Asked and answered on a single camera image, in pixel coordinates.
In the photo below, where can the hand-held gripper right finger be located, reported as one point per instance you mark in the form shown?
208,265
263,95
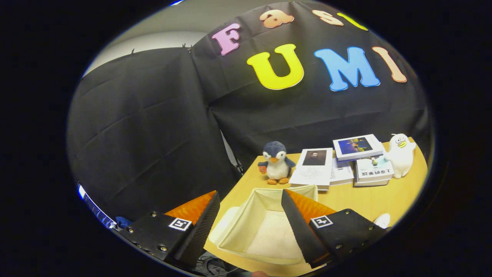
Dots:
301,234

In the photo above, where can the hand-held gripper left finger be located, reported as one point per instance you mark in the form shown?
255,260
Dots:
198,234

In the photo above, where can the beige fabric storage box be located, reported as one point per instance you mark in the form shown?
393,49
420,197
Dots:
261,231

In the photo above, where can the white canvas shoe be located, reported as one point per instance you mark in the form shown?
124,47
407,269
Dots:
383,221

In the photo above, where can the white book with portrait cover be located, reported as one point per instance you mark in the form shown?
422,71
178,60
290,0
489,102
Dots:
313,169

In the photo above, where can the plain white book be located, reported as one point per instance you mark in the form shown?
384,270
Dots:
341,173

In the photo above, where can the grey white penguin plush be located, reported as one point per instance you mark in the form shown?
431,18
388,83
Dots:
276,165

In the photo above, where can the small blue object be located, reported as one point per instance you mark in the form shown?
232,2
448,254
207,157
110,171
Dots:
123,222

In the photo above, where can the dark-edged book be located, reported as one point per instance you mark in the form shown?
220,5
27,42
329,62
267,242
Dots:
371,183

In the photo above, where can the book with teal cover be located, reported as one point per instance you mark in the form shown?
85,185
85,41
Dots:
373,171

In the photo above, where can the book with blue picture cover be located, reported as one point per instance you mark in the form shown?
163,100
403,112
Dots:
357,146

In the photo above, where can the blue white shiny strip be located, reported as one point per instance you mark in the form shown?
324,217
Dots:
94,207

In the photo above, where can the black backdrop cloth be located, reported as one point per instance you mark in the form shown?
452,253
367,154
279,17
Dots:
153,134

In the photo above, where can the white duck plush toy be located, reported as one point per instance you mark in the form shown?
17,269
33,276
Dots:
399,157

